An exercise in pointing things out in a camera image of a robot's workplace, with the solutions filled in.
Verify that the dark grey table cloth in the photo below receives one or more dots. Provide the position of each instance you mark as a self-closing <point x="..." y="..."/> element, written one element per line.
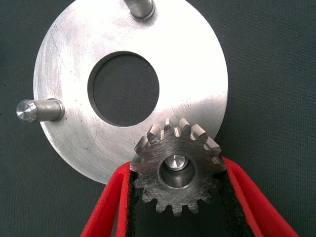
<point x="271" y="74"/>

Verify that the small steel planetary gear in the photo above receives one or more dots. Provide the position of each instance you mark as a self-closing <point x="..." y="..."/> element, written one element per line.
<point x="153" y="177"/>

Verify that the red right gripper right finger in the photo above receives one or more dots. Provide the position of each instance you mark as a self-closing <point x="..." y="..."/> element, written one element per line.
<point x="251" y="209"/>

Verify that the round metal carrier plate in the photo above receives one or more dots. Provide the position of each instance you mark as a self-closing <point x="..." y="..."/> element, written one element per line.
<point x="74" y="61"/>

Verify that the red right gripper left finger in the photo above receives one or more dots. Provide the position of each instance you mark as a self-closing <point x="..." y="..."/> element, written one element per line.
<point x="108" y="205"/>

